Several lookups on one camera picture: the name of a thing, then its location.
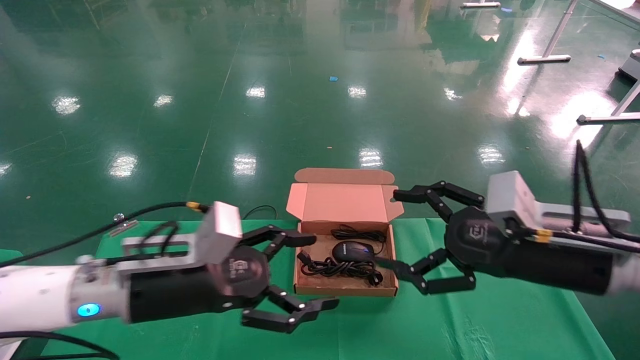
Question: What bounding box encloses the black computer mouse with cable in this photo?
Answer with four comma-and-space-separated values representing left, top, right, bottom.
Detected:
331, 225, 387, 264

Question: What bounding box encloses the open brown cardboard box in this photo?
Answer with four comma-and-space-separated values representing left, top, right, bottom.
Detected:
285, 167, 405, 297

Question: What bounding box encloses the thick black power cable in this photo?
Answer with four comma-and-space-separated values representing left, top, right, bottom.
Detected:
297, 250, 384, 287

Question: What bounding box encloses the white table leg frame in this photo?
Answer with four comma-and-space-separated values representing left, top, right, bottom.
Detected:
517, 0, 581, 66
576, 80, 640, 125

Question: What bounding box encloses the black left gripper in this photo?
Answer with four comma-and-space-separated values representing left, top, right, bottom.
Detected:
129, 224, 341, 334

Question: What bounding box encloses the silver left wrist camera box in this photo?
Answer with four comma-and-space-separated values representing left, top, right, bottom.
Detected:
120, 201, 244, 274

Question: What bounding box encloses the metal table clip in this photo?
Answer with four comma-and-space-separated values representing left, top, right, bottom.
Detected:
109, 213, 139, 238

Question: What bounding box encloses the black camera cable gold connector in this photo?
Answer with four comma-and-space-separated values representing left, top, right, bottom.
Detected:
0, 201, 210, 268

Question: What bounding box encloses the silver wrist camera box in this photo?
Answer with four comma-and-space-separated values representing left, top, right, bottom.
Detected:
486, 170, 632, 237
120, 201, 244, 274

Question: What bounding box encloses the grey machine base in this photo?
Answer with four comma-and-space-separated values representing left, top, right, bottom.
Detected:
617, 49, 640, 83

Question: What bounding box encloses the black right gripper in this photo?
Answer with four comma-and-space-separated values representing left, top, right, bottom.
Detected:
375, 181, 619, 296

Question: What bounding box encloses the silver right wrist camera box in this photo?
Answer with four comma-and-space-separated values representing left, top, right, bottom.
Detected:
486, 170, 632, 237

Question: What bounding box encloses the black cable on floor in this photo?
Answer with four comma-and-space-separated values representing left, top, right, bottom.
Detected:
243, 205, 278, 221

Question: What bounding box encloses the green table cloth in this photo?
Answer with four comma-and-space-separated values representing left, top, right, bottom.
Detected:
40, 218, 616, 360

